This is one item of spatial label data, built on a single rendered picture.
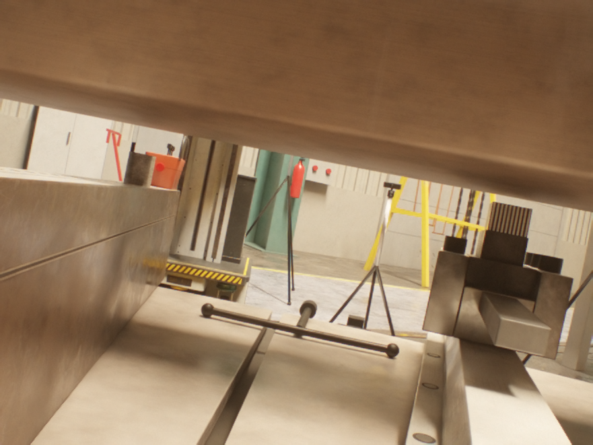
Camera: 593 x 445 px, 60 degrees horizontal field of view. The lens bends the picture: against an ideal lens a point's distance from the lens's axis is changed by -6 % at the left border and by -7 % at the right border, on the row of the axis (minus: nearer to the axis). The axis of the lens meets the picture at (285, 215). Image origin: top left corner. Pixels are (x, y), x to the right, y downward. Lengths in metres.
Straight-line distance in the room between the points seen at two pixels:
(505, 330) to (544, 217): 12.20
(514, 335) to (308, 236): 8.42
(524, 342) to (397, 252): 9.37
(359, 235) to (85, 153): 4.95
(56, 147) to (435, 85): 6.95
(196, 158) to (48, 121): 4.77
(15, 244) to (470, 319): 1.13
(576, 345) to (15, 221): 3.80
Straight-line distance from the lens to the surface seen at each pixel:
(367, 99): 0.98
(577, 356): 4.08
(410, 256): 10.53
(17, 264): 0.64
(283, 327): 1.73
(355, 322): 2.19
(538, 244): 13.12
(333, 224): 9.53
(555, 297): 1.48
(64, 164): 7.69
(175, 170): 2.07
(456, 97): 0.99
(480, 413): 0.89
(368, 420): 1.18
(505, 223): 1.57
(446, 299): 1.45
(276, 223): 7.86
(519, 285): 1.53
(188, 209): 3.11
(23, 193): 0.61
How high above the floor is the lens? 0.71
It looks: 1 degrees down
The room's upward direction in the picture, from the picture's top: 11 degrees clockwise
